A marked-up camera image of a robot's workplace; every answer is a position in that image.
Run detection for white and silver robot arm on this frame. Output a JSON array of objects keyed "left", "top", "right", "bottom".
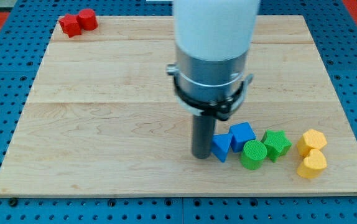
[{"left": 169, "top": 0, "right": 260, "bottom": 121}]

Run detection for green star block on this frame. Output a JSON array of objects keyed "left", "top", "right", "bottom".
[{"left": 261, "top": 129, "right": 292, "bottom": 162}]

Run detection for red star block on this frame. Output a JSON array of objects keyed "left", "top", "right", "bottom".
[{"left": 58, "top": 14, "right": 81, "bottom": 38}]

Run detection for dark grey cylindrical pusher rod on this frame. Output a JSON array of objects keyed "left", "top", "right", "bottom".
[{"left": 192, "top": 115, "right": 216, "bottom": 159}]

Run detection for blue triangle block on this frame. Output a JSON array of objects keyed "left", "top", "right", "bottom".
[{"left": 211, "top": 133, "right": 233, "bottom": 163}]

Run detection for blue cube block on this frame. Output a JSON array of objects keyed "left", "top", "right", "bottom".
[{"left": 229, "top": 122, "right": 256, "bottom": 153}]

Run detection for light wooden board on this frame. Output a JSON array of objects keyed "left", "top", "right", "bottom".
[{"left": 0, "top": 16, "right": 357, "bottom": 198}]

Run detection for green cylinder block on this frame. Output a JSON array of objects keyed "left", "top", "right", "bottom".
[{"left": 240, "top": 140, "right": 267, "bottom": 170}]

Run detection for red cylinder block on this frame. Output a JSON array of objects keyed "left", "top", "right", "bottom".
[{"left": 77, "top": 8, "right": 98, "bottom": 30}]

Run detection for yellow pentagon block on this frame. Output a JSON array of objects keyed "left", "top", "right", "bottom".
[{"left": 296, "top": 129, "right": 327, "bottom": 157}]

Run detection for yellow heart block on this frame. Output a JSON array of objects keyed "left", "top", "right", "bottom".
[{"left": 297, "top": 149, "right": 328, "bottom": 179}]

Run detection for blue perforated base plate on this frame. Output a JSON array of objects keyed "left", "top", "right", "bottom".
[{"left": 0, "top": 0, "right": 357, "bottom": 223}]

